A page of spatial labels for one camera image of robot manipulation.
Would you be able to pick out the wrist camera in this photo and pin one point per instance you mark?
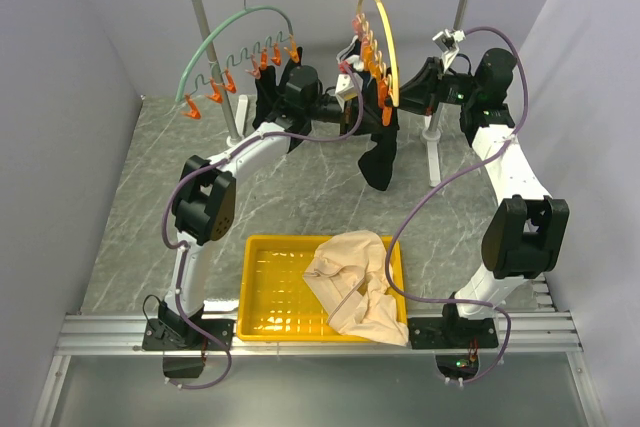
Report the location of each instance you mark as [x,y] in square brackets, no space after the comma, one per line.
[448,42]
[347,88]

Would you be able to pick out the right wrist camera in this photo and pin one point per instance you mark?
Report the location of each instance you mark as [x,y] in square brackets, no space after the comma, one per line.
[448,42]

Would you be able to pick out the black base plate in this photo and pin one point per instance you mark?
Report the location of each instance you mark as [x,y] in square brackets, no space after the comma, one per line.
[159,336]
[437,333]

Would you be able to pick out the black underwear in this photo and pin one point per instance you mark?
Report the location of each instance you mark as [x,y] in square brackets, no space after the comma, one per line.
[270,94]
[376,164]

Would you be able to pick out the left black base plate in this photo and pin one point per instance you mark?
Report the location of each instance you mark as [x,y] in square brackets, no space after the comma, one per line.
[159,336]

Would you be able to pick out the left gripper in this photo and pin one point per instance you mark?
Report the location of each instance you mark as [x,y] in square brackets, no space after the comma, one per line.
[349,116]

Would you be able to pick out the beige cloth underwear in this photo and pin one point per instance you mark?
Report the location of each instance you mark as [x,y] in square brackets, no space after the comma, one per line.
[347,276]

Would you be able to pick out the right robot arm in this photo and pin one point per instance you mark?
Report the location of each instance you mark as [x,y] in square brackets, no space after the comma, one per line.
[524,237]

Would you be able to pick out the yellow clip hanger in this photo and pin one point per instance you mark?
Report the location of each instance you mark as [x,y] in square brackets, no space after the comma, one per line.
[380,57]

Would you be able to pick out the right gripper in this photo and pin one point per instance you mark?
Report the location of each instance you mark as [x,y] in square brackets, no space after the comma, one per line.
[421,95]

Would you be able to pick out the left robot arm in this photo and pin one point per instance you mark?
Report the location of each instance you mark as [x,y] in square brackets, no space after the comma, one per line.
[202,206]

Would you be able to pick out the navy white hanging underwear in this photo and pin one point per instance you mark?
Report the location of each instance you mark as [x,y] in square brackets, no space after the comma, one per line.
[351,56]

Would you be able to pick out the yellow plastic tray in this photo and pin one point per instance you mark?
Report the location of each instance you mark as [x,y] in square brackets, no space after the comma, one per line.
[275,302]

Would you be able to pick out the orange clothes peg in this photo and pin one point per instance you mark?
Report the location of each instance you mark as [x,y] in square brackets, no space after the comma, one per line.
[384,102]

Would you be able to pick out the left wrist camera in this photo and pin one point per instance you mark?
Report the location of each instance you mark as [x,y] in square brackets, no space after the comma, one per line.
[347,88]

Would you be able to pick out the black hanging underwear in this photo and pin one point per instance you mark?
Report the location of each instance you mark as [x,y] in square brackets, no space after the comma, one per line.
[270,94]

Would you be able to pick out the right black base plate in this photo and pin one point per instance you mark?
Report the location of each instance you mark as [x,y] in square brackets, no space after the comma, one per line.
[437,333]

